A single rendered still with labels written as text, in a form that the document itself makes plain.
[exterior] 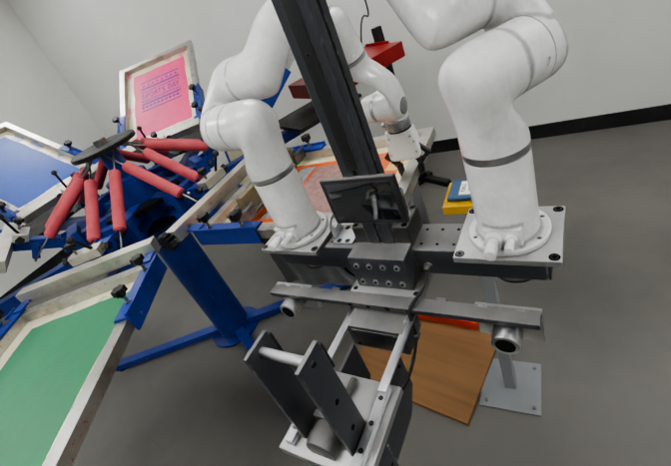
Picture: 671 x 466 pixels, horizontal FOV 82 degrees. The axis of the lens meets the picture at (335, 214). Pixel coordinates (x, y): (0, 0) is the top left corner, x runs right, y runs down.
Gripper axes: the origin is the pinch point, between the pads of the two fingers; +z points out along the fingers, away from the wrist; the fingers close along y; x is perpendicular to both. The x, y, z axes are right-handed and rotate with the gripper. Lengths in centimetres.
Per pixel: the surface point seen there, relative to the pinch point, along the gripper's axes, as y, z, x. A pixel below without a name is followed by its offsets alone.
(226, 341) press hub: -142, 97, -12
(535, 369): 28, 97, -4
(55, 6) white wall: -402, -134, 200
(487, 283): 19.2, 37.6, -14.0
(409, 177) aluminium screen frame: 1.1, -0.9, -6.1
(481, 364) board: 7, 96, -6
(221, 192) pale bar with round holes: -80, -4, -6
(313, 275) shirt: -42, 29, -21
